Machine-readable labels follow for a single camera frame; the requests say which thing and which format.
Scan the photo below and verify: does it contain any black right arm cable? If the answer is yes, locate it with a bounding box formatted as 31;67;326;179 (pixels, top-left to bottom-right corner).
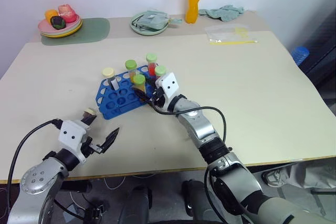
150;102;228;144

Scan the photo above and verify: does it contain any pale green plate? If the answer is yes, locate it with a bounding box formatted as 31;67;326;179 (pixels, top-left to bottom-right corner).
129;10;169;36

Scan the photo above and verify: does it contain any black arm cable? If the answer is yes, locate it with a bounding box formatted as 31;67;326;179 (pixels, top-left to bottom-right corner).
7;120;64;191
150;102;228;144

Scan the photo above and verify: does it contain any dark green-red toy fruit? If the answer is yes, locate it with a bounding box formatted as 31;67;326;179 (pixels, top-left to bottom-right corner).
50;16;66;29

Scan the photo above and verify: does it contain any pink plate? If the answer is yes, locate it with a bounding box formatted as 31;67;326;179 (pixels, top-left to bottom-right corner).
37;15;82;34

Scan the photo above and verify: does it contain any grey fabric cover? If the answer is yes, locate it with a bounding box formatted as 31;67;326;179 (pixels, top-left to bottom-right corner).
261;158;336;196

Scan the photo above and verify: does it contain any orange toy fruit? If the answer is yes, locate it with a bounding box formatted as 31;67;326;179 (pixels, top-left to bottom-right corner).
44;9;59;23

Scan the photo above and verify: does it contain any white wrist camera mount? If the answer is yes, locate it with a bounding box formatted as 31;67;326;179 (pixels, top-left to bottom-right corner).
58;120;91;164
155;72;182;112

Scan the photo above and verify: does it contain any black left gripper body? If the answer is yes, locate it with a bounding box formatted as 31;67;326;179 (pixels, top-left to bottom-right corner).
80;136;103;158

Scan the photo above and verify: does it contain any blue ribbed cap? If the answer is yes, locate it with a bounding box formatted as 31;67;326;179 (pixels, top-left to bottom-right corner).
291;46;310;65

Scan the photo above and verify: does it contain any black bar under table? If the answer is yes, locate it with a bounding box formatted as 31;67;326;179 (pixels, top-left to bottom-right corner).
59;180;93;194

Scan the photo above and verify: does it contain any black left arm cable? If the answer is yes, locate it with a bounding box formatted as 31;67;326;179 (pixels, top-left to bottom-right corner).
7;120;64;191

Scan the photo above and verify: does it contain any yellow plate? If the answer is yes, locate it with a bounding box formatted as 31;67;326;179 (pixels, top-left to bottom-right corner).
39;19;83;39

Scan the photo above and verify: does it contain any green-capped yellow liquid tube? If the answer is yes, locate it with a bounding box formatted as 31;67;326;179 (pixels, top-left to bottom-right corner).
133;74;147;93

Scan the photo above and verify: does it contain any blue test tube rack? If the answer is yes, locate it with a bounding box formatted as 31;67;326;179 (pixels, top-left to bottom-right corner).
94;64;165;121

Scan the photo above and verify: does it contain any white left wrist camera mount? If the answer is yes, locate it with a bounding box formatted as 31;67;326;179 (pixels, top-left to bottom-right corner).
58;120;91;164

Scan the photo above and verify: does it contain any pale green folded pouch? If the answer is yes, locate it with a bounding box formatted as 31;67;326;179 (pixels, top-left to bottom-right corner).
135;10;184;29

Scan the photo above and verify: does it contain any cream-capped dark test tube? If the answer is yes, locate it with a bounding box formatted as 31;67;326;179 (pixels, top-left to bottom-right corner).
83;108;97;120

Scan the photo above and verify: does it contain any green-capped orange liquid tube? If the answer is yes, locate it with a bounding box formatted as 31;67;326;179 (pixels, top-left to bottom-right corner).
154;66;168;81

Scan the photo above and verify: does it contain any black chair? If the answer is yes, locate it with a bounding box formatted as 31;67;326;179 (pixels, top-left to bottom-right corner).
296;8;336;101

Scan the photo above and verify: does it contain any yellow-capped clear test tube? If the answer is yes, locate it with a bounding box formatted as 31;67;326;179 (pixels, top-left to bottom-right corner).
101;67;121;91

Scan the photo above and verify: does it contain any pink toy fruit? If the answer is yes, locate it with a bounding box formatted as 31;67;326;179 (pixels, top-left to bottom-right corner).
58;4;78;24

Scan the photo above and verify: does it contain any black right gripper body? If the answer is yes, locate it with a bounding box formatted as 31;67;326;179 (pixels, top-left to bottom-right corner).
150;87;167;108

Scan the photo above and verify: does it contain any green crumpled cloth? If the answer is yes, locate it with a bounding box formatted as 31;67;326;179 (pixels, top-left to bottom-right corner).
197;4;246;23

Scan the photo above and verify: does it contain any green-capped red liquid tube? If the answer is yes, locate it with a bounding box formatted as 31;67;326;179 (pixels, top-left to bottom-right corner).
145;53;159;77

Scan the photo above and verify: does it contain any green-capped clear test tube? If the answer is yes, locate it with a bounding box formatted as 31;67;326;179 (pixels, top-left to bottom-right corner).
124;59;139;78

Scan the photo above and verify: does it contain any clear zip bag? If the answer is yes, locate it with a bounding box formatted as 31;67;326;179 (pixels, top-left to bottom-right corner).
205;24;258;46

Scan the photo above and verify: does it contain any green placemat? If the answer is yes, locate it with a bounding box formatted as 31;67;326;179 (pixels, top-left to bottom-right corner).
40;17;111;47

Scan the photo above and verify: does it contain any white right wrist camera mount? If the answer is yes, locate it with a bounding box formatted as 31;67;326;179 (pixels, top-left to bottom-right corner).
155;72;182;112

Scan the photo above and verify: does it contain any dark rounded shape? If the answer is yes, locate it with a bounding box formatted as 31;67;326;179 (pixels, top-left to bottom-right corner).
117;184;153;224
181;178;214;224

